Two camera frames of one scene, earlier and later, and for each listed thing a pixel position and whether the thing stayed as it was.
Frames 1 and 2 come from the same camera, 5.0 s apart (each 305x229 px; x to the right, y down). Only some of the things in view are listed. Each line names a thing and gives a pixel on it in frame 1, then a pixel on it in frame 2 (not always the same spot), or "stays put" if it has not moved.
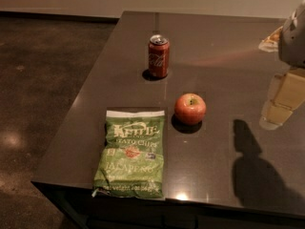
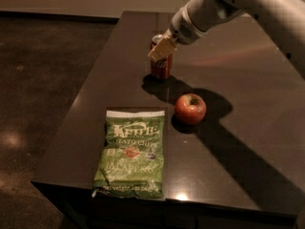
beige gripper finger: [287, 93] → [163, 49]
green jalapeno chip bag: [131, 162] stays put
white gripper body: [294, 40] → [183, 29]
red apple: [190, 109] stays put
